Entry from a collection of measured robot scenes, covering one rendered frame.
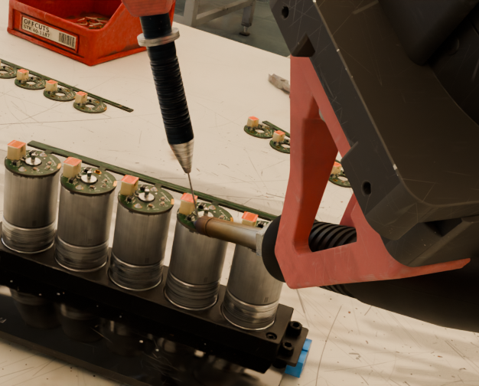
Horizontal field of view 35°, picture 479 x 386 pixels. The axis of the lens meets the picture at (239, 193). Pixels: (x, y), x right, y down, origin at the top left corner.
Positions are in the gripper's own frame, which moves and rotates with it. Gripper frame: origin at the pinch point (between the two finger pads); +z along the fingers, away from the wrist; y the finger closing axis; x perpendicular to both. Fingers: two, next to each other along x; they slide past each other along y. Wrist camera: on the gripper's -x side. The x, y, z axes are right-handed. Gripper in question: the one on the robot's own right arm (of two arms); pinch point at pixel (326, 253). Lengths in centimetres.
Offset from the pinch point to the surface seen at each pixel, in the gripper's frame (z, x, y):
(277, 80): 26.3, -28.3, -23.6
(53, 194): 11.4, -9.6, 4.3
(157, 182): 9.4, -8.6, 0.0
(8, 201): 12.1, -9.8, 6.1
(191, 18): 172, -176, -122
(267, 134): 22.2, -19.7, -17.0
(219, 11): 181, -189, -142
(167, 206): 8.4, -6.8, 0.4
